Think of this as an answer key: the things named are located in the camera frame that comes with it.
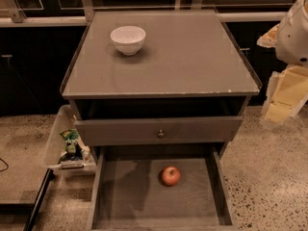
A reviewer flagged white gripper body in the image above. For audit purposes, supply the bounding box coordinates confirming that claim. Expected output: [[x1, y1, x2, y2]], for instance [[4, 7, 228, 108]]
[[275, 0, 308, 65]]

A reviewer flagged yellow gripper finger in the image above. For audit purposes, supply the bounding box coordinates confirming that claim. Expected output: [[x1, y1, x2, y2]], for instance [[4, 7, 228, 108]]
[[257, 25, 278, 48], [262, 64, 308, 124]]

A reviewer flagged red apple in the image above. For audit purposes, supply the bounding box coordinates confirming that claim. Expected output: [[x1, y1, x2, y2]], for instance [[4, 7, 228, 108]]
[[162, 166, 181, 186]]

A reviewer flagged grey wooden drawer cabinet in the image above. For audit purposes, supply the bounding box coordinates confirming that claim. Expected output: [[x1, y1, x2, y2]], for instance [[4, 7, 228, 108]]
[[60, 9, 263, 231]]

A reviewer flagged round metal drawer knob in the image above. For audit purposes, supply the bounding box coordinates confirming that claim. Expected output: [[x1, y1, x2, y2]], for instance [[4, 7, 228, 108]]
[[157, 130, 166, 139]]

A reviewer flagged grey top drawer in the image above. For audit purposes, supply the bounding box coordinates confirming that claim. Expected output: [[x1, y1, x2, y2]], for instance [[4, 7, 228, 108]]
[[75, 116, 243, 146]]

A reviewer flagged open grey middle drawer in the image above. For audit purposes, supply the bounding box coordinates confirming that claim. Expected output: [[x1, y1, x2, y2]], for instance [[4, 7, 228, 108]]
[[87, 144, 239, 231]]

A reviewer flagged white ceramic bowl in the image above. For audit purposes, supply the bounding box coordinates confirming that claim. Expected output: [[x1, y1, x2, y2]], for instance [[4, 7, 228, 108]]
[[110, 26, 146, 56]]

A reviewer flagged green snack bag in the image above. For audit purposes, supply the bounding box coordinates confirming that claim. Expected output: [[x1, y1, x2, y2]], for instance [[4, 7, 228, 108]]
[[60, 129, 82, 162]]

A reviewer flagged clear plastic storage bin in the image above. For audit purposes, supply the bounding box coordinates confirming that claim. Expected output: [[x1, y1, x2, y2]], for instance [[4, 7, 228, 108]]
[[43, 105, 96, 177]]

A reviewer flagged metal window railing frame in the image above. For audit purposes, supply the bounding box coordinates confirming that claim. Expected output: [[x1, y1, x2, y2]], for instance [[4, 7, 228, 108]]
[[0, 0, 296, 27]]

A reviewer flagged black cable on floor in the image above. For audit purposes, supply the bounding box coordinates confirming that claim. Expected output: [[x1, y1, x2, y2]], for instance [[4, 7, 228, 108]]
[[0, 157, 10, 172]]

